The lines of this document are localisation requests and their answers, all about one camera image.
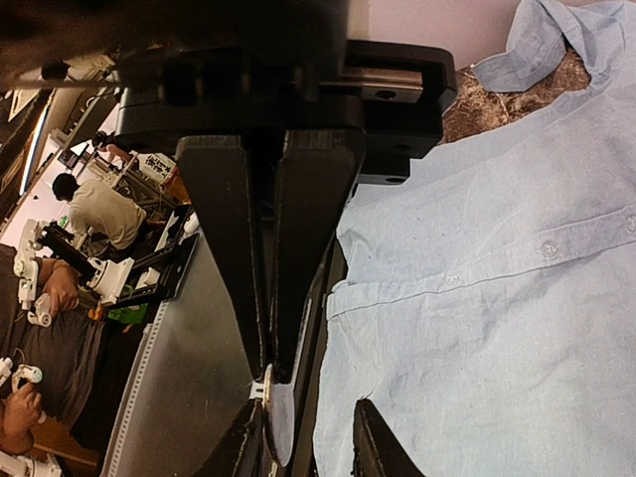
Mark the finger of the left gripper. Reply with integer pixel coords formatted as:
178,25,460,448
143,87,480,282
176,135,263,378
271,129,366,383

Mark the white slotted cable duct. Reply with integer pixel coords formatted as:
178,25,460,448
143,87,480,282
100,300,169,477

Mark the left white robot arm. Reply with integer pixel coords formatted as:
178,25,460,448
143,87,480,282
1,1,457,384

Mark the light blue shirt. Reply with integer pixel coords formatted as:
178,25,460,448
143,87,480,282
313,1,635,476

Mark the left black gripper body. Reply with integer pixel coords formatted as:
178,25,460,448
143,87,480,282
115,40,457,185

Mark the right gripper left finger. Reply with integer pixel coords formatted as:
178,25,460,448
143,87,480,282
196,399,263,477

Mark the operator in dark shirt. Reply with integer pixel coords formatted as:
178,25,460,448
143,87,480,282
1,244,103,455

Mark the round iridescent brooch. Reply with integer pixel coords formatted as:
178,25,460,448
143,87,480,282
262,364,295,467

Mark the person in white shirt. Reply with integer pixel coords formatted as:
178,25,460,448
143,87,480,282
52,173,146,250

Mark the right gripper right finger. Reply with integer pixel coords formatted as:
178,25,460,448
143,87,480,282
352,399,422,477

